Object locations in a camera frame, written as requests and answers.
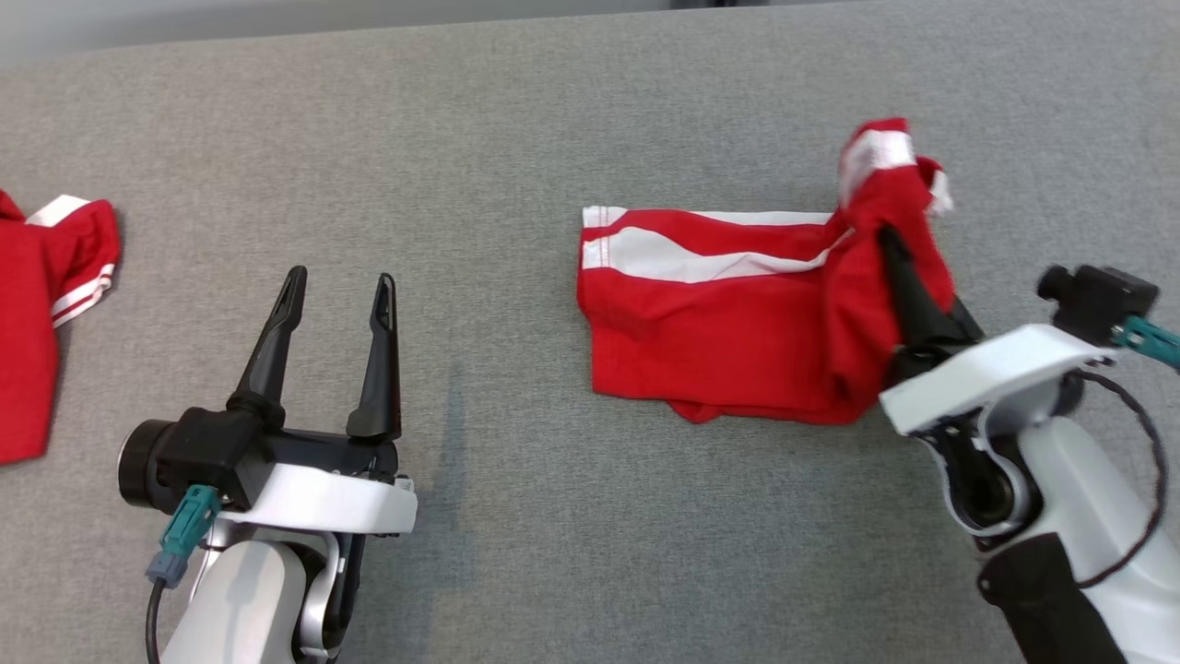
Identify black left camera cable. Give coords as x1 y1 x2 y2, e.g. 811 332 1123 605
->
143 577 172 664

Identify red jersey with white trim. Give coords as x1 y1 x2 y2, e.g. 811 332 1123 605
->
0 189 123 466

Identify red shorts with white stripes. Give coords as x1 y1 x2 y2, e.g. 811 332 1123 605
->
576 117 958 426

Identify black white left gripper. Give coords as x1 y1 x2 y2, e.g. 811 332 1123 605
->
219 266 419 538

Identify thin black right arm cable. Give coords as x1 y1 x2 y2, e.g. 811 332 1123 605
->
1060 367 1171 591

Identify teal left camera connector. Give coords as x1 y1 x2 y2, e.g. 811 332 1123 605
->
145 485 223 589

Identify teal right camera connector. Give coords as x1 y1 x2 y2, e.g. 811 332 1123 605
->
1110 315 1180 372

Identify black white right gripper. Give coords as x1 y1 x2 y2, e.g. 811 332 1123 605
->
876 226 1117 437

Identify teal camera connector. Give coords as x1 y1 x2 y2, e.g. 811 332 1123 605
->
1110 315 1180 372
145 485 223 589

